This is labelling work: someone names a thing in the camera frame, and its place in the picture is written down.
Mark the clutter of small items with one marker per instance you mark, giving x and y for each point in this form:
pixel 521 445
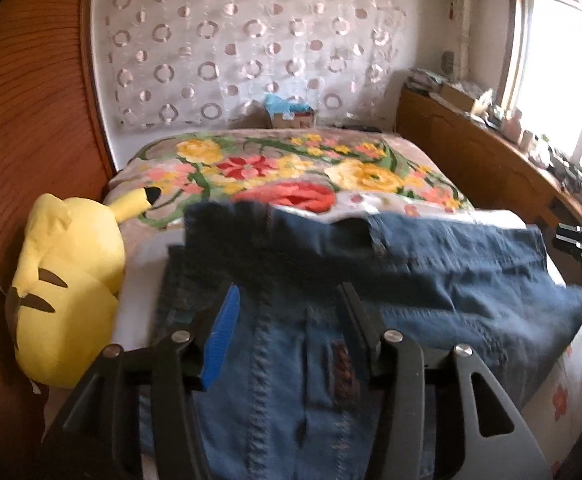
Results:
pixel 516 127

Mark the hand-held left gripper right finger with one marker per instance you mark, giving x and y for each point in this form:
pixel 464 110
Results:
pixel 358 321

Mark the dark wall fixture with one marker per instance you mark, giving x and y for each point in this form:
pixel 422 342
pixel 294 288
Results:
pixel 448 62

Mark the beige window curtain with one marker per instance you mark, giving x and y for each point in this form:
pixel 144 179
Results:
pixel 458 15

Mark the white floral bed sheet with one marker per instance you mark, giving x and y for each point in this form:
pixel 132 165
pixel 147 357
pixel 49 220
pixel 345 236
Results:
pixel 571 385

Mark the small cardboard box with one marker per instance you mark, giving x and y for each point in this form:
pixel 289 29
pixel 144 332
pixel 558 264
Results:
pixel 296 121

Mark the blue denim pants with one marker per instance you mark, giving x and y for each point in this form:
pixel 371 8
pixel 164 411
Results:
pixel 421 280

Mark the window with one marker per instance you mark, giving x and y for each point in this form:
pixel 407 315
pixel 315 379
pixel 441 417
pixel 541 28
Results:
pixel 561 75

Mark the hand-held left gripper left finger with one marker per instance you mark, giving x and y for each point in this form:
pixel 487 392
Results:
pixel 223 332

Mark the yellow plush toy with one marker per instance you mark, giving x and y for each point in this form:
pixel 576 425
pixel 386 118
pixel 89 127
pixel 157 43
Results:
pixel 71 260

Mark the floral blanket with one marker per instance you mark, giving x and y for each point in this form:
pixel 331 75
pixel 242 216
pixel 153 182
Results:
pixel 271 160

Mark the wooden sideboard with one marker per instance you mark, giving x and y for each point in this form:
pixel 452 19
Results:
pixel 471 160

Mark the flat cardboard box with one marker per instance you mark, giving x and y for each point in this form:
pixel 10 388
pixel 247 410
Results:
pixel 456 96

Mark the blue plastic bag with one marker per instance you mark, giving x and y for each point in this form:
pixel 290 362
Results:
pixel 278 104

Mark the white circle-patterned curtain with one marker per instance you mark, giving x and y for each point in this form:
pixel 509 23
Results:
pixel 221 35

